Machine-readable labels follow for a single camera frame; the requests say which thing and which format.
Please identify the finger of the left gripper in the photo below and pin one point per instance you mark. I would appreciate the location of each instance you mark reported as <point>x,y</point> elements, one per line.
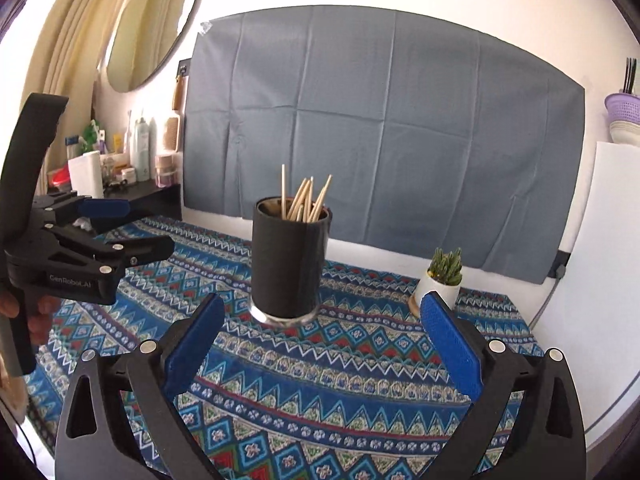
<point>102,208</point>
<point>136,251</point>

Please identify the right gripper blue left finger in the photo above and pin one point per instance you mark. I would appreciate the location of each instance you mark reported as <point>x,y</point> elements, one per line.
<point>186,344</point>

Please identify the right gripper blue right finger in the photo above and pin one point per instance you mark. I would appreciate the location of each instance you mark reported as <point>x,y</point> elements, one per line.
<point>462,360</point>

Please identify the wooden chopstick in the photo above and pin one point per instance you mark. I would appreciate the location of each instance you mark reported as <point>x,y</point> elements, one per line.
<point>283,193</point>
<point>318,204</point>

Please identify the person's left hand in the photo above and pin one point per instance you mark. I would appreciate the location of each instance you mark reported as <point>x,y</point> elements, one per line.
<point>39,322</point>

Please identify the round wooden coaster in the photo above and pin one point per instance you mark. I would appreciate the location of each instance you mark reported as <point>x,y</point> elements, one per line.
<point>414,304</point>

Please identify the dark side table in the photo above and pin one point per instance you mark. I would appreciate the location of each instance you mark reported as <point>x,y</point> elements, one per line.
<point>146,200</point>

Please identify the white pot with cactus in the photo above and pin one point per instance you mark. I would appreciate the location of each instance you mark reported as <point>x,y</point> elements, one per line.
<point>443,275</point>

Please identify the green bottle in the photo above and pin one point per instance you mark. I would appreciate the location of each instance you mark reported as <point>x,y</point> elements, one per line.
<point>89,139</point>

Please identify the grey spray bottle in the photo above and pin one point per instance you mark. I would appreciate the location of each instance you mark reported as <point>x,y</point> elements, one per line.
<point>140,145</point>

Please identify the pink jar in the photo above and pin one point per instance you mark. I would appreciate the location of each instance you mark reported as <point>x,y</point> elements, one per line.
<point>165,171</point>

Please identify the blue patterned tablecloth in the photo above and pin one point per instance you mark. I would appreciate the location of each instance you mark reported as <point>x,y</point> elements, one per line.
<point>357,393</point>

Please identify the black cylindrical utensil holder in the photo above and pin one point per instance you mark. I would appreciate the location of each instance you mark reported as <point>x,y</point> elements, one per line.
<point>286,262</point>

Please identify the grey-blue backdrop cloth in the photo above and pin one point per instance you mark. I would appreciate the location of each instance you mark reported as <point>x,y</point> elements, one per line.
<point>425,134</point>

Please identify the purple colander basket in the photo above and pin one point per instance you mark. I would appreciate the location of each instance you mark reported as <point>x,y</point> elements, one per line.
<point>623,107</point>

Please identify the wooden brush on wall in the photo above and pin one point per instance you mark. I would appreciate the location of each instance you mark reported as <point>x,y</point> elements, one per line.
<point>180,85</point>

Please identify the round wall mirror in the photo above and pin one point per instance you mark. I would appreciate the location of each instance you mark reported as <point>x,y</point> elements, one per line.
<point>147,33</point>

